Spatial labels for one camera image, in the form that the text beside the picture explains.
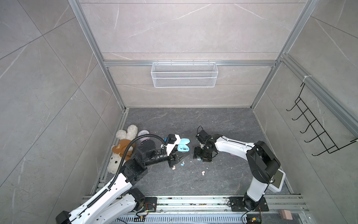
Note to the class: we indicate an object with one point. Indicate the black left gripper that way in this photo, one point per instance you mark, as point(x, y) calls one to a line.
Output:
point(174, 157)

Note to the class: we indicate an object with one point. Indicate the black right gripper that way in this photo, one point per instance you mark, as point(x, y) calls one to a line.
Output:
point(196, 153)

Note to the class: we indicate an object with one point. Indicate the teal earbud charging case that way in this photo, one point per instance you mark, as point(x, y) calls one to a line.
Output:
point(183, 145)

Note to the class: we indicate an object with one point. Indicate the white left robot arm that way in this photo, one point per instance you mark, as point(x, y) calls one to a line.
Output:
point(119, 196)

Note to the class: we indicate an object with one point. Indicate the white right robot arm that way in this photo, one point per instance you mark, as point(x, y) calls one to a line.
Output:
point(263, 164)

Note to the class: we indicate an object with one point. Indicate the pink alarm clock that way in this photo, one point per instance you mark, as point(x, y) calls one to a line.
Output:
point(143, 132)

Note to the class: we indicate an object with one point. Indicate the plush bunny brown hoodie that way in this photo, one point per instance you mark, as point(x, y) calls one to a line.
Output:
point(125, 137)

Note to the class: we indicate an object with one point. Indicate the white digital timer device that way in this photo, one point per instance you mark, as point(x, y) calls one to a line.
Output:
point(277, 181)

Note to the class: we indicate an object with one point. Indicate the slotted cable duct rail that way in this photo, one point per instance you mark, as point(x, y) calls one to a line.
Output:
point(219, 209)

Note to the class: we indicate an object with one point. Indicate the white wire mesh basket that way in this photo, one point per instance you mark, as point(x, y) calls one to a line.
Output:
point(184, 75)

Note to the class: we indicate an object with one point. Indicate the pink block beside rail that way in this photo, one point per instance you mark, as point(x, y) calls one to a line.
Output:
point(285, 215)

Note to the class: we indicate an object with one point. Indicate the black wall hook rack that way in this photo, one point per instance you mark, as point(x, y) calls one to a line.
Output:
point(317, 128)

